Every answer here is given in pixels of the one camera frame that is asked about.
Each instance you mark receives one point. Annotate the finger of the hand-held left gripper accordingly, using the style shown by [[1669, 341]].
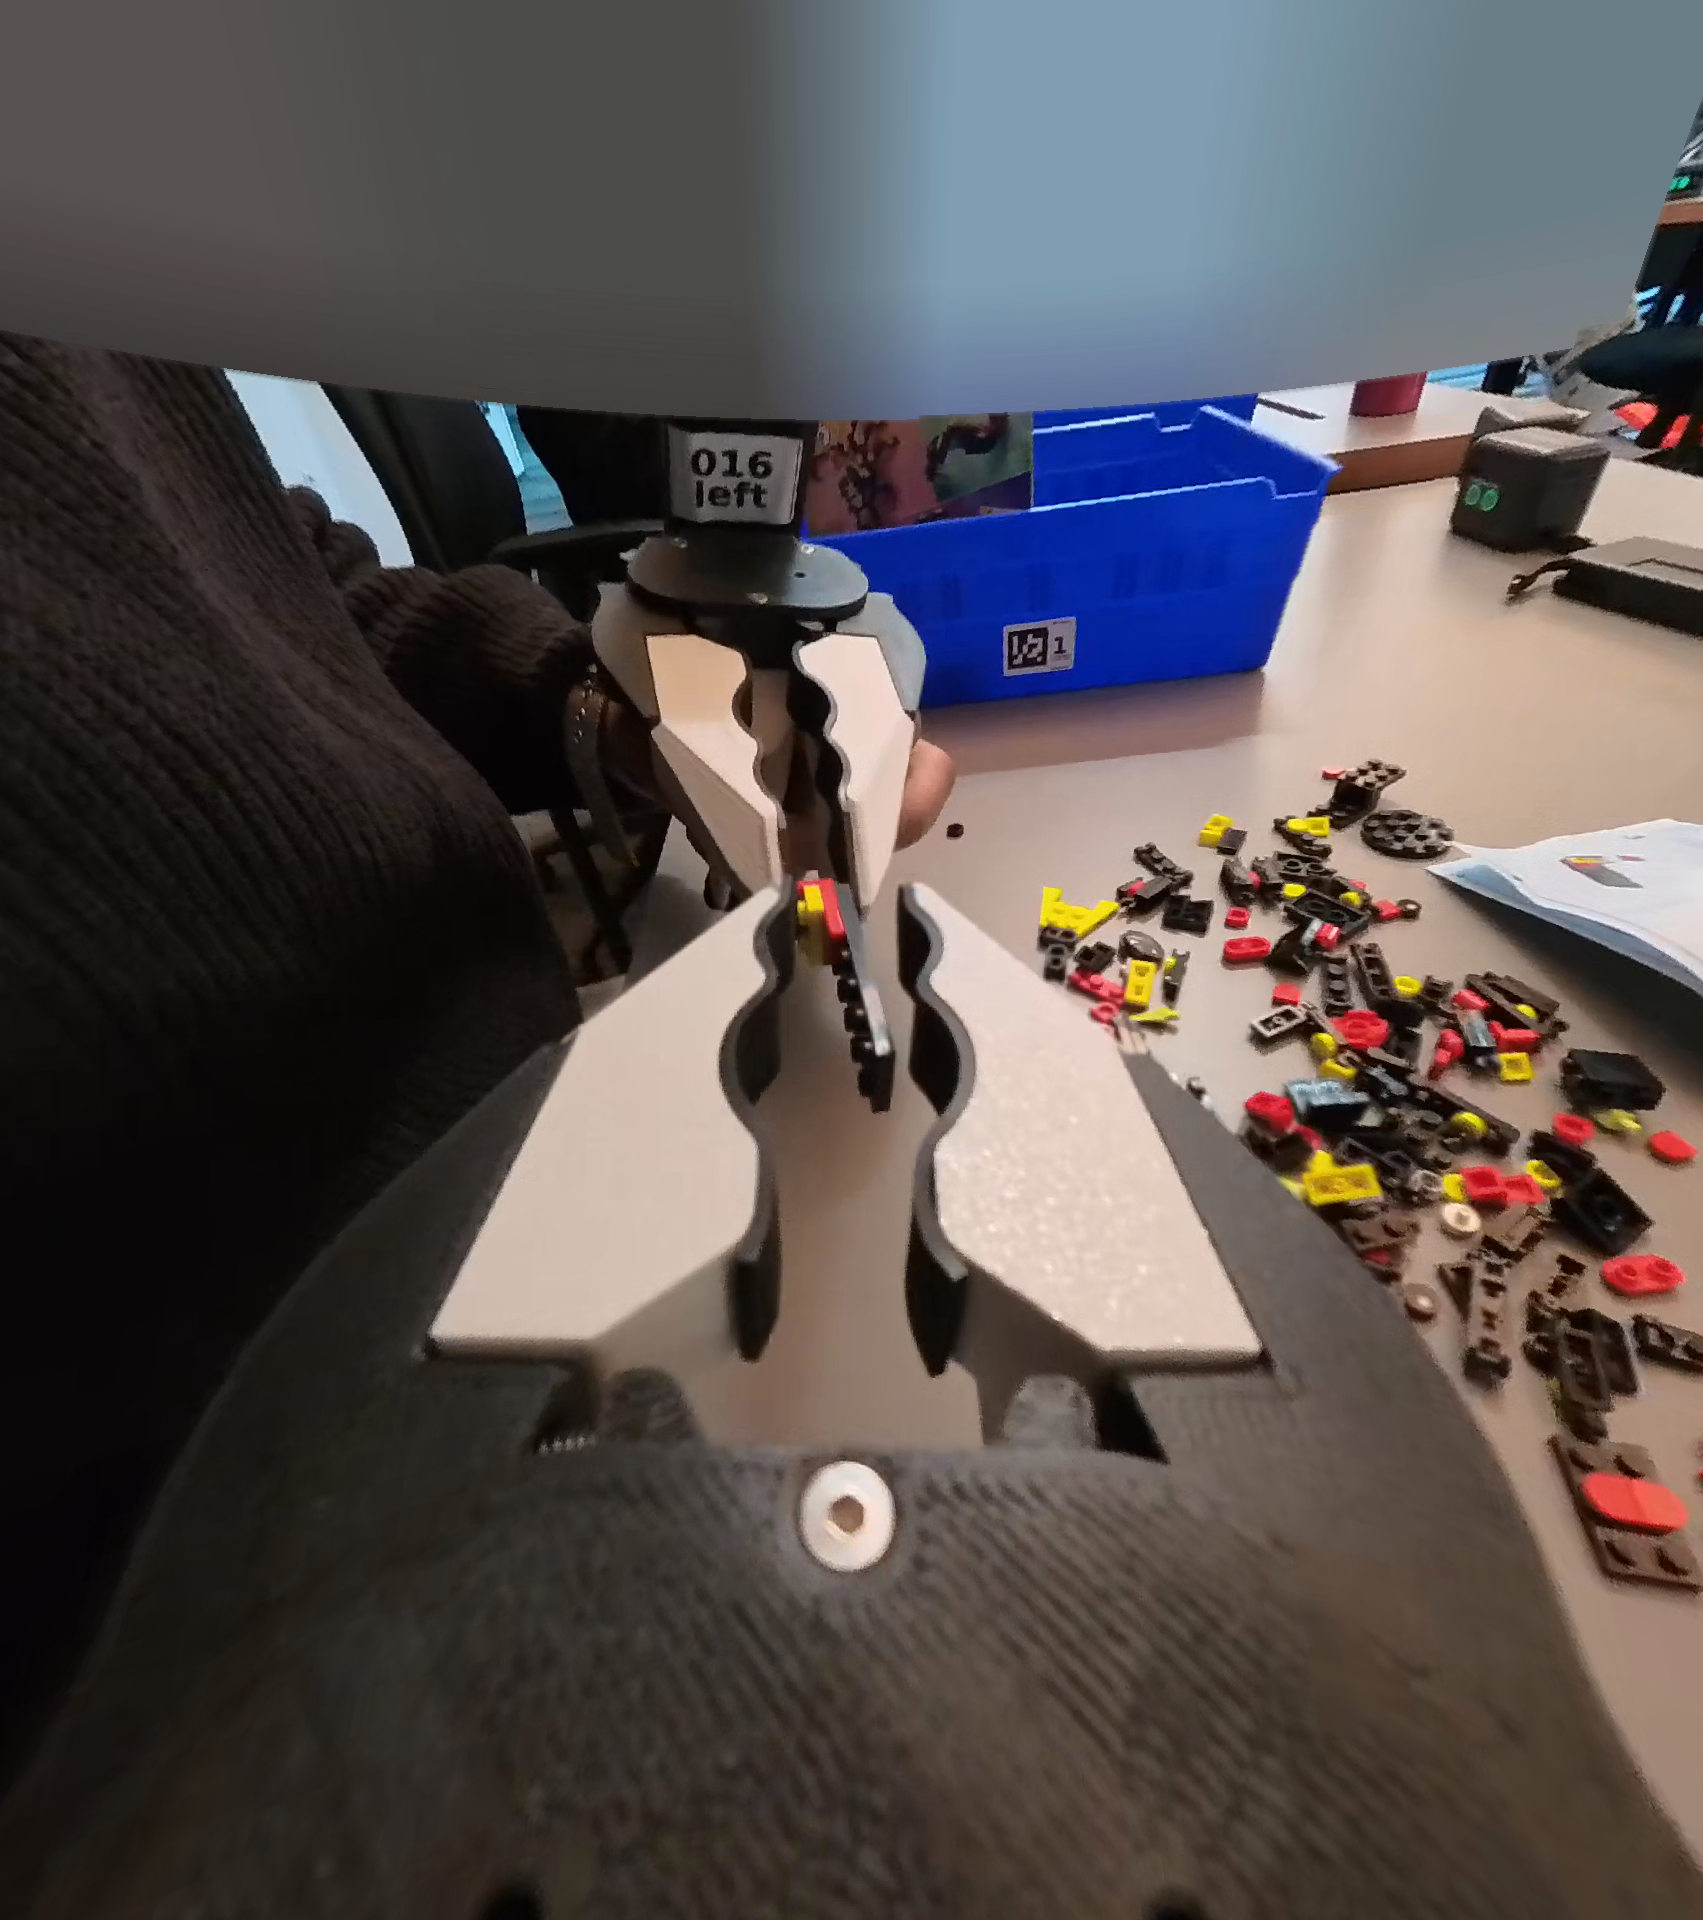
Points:
[[872, 736], [699, 720]]

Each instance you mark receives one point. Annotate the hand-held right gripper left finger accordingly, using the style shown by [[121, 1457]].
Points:
[[613, 1198]]

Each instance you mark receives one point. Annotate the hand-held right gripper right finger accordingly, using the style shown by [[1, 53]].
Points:
[[1075, 1198]]

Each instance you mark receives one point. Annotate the black beam lego assembly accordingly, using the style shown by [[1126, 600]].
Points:
[[860, 1004]]

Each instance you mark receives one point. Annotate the pile of loose lego pieces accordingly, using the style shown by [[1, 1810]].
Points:
[[1421, 1080]]

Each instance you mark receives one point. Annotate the lego instruction booklet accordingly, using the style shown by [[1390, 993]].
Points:
[[1676, 913]]

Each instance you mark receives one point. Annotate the person's left hand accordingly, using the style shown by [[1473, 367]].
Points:
[[924, 787]]

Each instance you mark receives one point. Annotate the colourful printed box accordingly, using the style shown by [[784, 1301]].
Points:
[[912, 466]]

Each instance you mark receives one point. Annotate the blue plastic bin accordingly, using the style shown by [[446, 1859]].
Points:
[[1167, 584]]

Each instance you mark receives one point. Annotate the black box green logo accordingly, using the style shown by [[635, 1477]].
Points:
[[1526, 488]]

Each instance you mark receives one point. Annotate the black flat case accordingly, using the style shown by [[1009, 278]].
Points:
[[1689, 587]]

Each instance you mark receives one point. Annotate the black office chair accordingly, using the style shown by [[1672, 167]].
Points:
[[1676, 360]]

